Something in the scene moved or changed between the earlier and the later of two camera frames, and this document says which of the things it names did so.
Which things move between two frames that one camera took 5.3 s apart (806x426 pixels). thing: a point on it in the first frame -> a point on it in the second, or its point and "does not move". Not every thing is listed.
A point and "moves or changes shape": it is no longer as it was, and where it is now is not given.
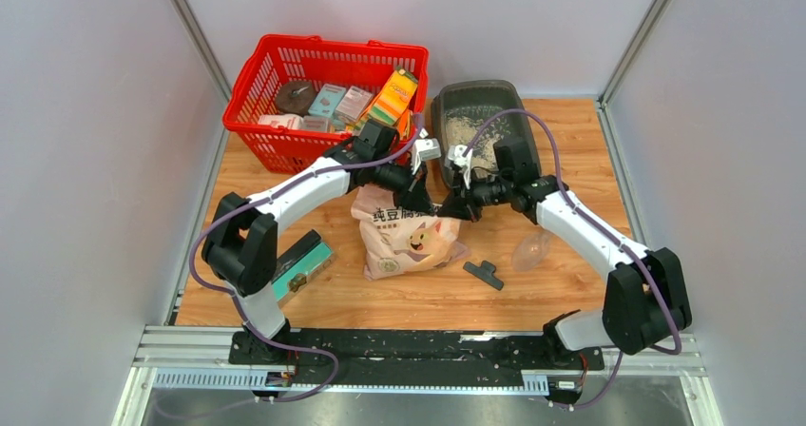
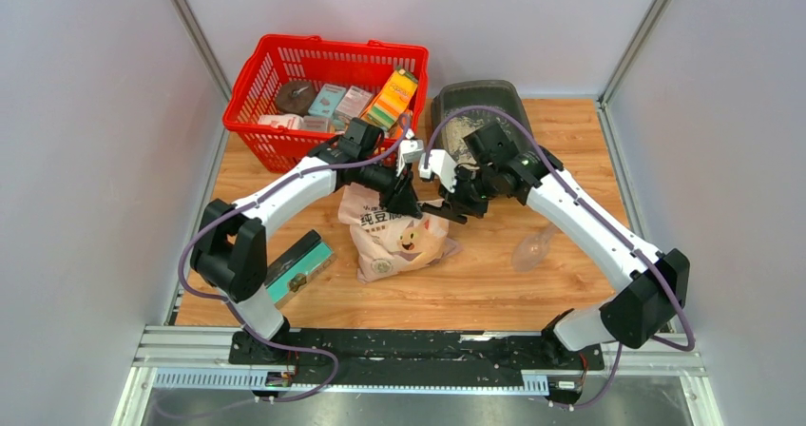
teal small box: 327,100 does not move
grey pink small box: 354,104 does not move
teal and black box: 297,266 does not move
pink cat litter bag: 396,240 moves or changes shape
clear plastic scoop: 531,251 does not move
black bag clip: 485,273 moves or changes shape
